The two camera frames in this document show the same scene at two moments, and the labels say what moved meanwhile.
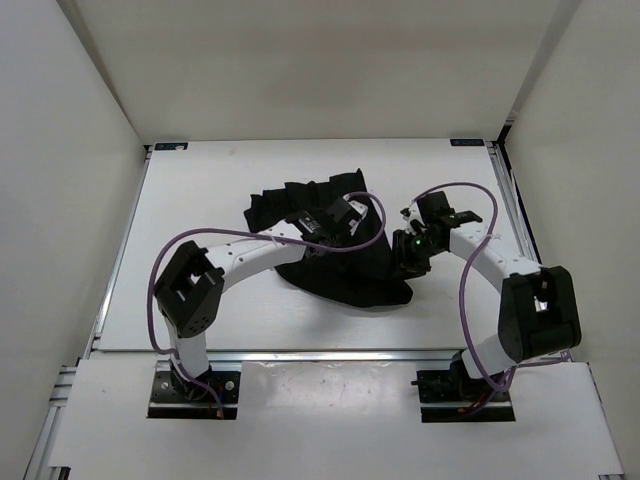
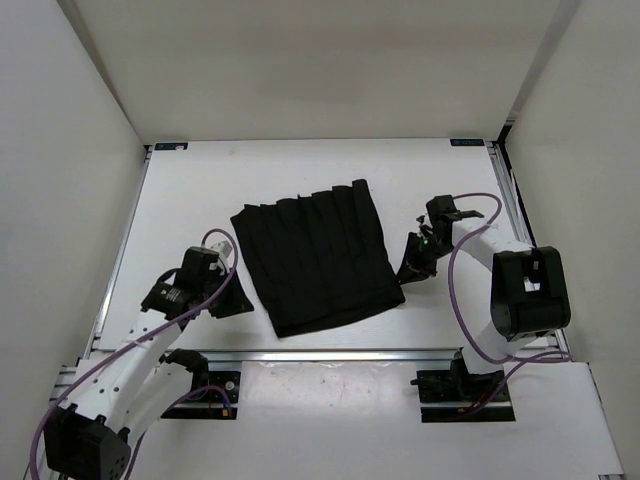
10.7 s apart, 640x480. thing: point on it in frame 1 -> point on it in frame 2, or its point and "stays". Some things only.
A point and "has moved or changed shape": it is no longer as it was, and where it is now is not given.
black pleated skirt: (361, 272) has moved or changed shape
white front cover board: (321, 418) stays
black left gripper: (351, 238) -> (238, 301)
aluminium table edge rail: (334, 355) stays
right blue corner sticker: (466, 142) stays
